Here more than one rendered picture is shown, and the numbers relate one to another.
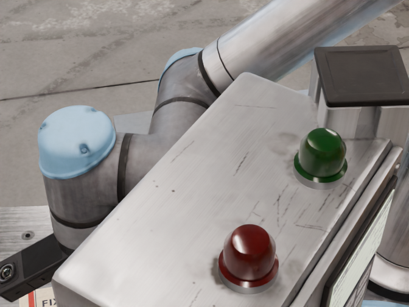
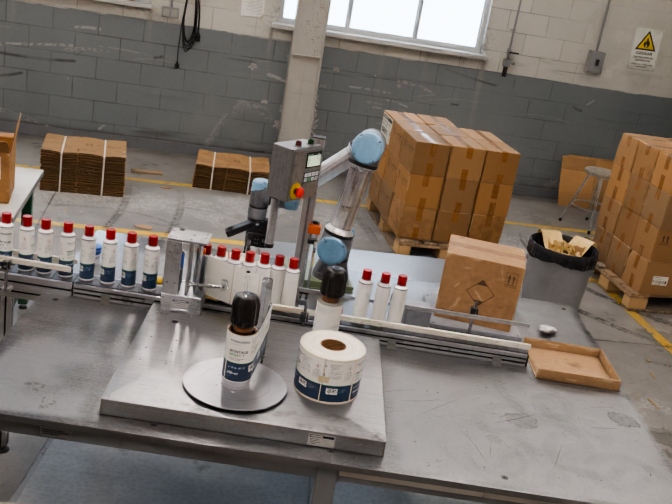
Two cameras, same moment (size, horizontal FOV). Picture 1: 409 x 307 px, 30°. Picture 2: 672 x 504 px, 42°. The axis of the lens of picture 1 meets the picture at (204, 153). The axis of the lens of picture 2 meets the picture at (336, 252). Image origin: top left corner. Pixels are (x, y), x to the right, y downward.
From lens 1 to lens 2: 2.75 m
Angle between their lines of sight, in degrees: 26
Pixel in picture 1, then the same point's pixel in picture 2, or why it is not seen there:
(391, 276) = (335, 230)
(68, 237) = (252, 212)
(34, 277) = (238, 228)
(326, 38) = (328, 174)
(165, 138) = not seen: hidden behind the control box
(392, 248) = (336, 222)
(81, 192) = (260, 195)
